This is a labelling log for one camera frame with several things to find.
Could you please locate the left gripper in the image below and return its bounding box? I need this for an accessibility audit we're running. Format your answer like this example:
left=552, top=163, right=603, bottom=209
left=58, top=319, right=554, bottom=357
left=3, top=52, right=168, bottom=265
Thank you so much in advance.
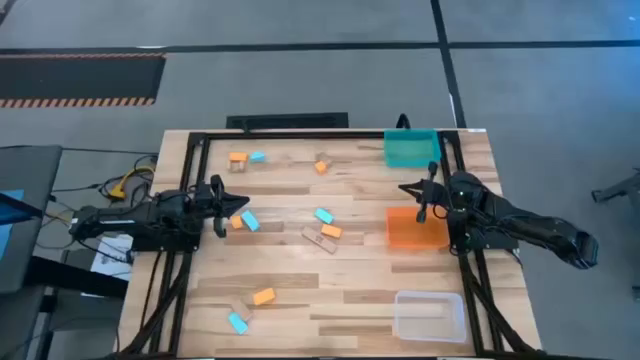
left=207, top=173, right=250, bottom=240

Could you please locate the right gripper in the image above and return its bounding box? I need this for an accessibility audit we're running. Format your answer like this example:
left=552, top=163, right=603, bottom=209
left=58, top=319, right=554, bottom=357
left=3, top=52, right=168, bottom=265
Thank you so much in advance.
left=398, top=161, right=444, bottom=224

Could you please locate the long wooden plank block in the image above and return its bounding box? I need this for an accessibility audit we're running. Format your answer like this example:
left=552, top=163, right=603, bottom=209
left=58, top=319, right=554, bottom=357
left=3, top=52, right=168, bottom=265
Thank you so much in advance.
left=300, top=226, right=339, bottom=255

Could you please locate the wooden rectangular block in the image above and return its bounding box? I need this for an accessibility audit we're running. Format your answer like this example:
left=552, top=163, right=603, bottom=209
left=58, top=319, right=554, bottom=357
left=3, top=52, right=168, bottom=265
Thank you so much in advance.
left=229, top=297, right=254, bottom=322

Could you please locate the orange plastic bin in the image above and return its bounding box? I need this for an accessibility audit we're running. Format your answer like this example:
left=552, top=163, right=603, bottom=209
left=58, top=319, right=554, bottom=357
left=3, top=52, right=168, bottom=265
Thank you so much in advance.
left=385, top=206, right=451, bottom=250

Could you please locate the teal plastic bin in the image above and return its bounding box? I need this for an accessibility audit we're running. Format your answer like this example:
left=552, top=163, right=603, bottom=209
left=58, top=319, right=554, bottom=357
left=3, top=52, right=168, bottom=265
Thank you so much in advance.
left=383, top=128, right=443, bottom=169

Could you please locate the black floor vent grille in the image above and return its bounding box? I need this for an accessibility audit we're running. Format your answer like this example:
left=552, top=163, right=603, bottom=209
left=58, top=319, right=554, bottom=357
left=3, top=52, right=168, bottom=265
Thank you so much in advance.
left=225, top=112, right=350, bottom=130

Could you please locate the clear plastic bin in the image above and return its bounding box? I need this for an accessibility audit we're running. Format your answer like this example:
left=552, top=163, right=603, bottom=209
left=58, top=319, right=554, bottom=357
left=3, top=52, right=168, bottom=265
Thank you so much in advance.
left=393, top=290, right=468, bottom=345

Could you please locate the white printed paper sheet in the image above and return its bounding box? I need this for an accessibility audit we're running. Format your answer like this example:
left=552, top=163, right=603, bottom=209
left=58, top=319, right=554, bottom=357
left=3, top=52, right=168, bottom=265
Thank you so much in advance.
left=90, top=233, right=135, bottom=281

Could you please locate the black hazard-striped floor mat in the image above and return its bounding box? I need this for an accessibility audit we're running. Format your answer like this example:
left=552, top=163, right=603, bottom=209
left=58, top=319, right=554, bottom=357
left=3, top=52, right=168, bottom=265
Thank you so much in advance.
left=0, top=52, right=167, bottom=109

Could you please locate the black tripod stand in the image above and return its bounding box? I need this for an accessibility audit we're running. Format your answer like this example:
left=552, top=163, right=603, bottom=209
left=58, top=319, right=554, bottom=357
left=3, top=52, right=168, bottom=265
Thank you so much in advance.
left=591, top=169, right=640, bottom=204

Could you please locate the grey side table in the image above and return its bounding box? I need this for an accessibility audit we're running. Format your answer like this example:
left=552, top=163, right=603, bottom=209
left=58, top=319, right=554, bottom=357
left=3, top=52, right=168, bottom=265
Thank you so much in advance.
left=0, top=144, right=64, bottom=294

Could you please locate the blue panel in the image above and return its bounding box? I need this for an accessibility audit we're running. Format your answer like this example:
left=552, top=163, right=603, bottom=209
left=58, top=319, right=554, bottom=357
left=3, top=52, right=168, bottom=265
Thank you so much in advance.
left=0, top=188, right=26, bottom=261

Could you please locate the black aluminium table frame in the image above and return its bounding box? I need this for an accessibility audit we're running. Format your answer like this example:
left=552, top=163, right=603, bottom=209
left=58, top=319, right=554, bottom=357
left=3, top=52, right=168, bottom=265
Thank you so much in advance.
left=119, top=128, right=541, bottom=360

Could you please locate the yellow cable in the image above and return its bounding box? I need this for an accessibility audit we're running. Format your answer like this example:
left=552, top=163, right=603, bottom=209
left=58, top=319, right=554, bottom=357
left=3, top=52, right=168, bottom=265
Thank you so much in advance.
left=107, top=167, right=156, bottom=201

